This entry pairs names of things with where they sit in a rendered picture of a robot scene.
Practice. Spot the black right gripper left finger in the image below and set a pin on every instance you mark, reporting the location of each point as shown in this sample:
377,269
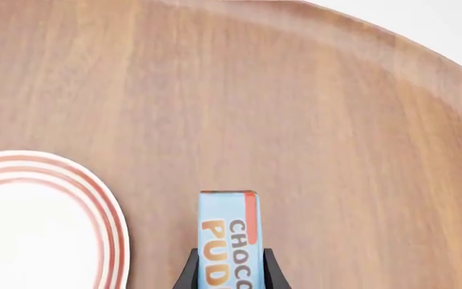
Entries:
189,275

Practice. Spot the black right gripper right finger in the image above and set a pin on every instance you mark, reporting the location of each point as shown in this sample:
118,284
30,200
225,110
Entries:
272,275

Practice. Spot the light blue chocolate pudding box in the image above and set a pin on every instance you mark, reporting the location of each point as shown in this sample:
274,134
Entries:
228,241

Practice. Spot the white plate with red rings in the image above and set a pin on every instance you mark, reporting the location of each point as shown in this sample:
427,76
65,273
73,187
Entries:
42,222

